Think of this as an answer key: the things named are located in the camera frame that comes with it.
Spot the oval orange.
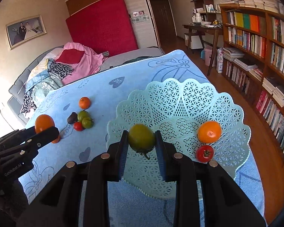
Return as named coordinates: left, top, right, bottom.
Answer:
left=35, top=114, right=55, bottom=134

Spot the bumpy mandarin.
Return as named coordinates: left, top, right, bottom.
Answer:
left=52, top=135, right=61, bottom=144

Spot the large red tomato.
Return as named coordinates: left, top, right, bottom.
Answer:
left=196, top=145, right=214, bottom=163

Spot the dark purple wrinkled fruit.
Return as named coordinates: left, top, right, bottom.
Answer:
left=67, top=112, right=78, bottom=124

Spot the small red tomato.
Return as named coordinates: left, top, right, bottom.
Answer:
left=73, top=121, right=84, bottom=132

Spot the green tomato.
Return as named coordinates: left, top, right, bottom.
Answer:
left=128, top=124, right=156, bottom=160
left=77, top=110, right=90, bottom=122
left=81, top=117, right=94, bottom=129

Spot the small mandarin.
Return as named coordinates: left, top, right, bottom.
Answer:
left=79, top=97, right=91, bottom=110

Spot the light blue lattice basket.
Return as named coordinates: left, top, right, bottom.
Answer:
left=106, top=77, right=252, bottom=199

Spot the blue patterned towel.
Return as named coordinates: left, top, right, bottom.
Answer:
left=17, top=50, right=266, bottom=226

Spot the pile of clothes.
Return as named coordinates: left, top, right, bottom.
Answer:
left=20, top=42, right=108, bottom=118

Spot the framed wedding photo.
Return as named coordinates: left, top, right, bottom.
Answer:
left=5, top=15, right=47, bottom=50

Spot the grey bed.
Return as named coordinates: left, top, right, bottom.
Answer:
left=7, top=46, right=166, bottom=126

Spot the red upright mattress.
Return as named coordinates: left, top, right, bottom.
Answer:
left=66, top=0, right=138, bottom=56

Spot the pink waste bin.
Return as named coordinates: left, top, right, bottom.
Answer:
left=204, top=45, right=216, bottom=67

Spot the wooden desk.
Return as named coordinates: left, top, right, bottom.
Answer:
left=182, top=23, right=224, bottom=76

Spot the wooden bookshelf with books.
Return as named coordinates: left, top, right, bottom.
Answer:
left=219, top=0, right=284, bottom=159

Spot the small desk shelf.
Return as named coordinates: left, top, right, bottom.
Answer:
left=191, top=0, right=221, bottom=23

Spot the dark wooden door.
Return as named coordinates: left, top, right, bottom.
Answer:
left=149, top=0, right=176, bottom=45

